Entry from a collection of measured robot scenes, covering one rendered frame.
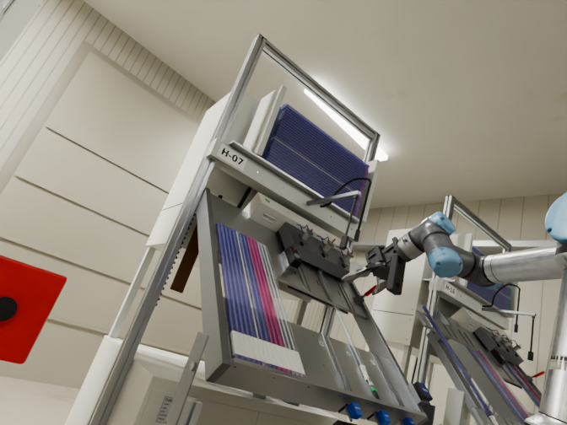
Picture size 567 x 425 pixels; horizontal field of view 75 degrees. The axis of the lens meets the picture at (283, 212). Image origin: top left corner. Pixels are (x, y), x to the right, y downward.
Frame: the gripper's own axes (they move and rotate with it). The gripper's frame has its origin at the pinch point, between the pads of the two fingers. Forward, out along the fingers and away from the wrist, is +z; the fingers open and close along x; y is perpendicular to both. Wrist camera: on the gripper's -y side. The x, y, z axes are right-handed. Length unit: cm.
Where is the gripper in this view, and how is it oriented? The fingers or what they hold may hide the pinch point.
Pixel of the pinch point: (358, 289)
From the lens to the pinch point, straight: 124.9
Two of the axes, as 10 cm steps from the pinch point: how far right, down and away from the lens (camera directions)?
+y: -0.9, -6.7, 7.4
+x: -7.6, -4.3, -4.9
